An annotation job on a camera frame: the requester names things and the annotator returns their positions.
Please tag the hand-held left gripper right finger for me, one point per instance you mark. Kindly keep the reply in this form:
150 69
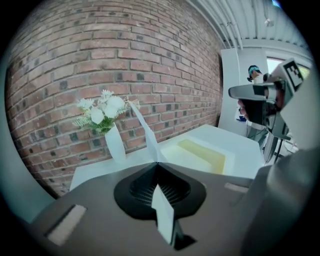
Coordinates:
215 200

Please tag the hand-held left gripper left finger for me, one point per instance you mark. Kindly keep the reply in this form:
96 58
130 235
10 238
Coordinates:
100 212

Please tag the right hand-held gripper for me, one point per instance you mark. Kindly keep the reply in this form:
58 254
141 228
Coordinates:
277 117

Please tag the cream yellow mat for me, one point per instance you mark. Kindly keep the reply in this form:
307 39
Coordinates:
197 152

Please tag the white cloth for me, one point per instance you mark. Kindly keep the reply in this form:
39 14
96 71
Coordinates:
150 140

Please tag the person's right hand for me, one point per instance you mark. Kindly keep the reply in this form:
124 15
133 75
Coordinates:
243 108

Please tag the white desk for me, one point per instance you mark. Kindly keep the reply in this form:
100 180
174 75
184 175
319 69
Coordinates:
100 172

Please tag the white vase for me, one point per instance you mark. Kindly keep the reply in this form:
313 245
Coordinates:
116 145

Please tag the white flower bunch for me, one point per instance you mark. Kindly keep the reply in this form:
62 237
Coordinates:
107 110

